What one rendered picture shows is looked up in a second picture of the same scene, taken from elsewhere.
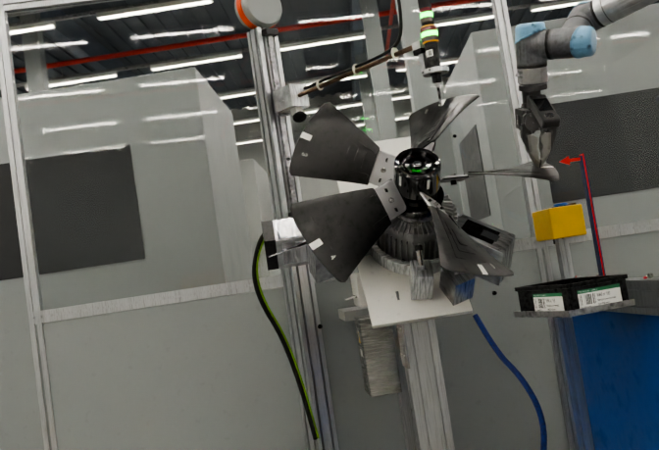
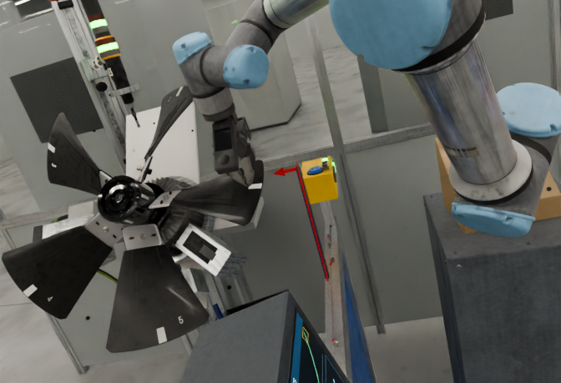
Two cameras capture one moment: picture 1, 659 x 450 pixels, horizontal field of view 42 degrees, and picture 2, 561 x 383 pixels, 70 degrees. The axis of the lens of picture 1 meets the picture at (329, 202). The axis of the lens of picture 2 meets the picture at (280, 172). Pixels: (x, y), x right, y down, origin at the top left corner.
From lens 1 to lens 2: 1.69 m
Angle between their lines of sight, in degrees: 28
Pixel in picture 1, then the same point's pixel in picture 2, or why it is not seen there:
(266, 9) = not seen: outside the picture
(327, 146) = (65, 160)
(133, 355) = not seen: hidden behind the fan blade
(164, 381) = not seen: hidden behind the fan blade
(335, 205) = (43, 249)
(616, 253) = (404, 153)
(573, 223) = (324, 190)
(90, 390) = not seen: hidden behind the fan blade
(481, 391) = (300, 255)
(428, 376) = (194, 334)
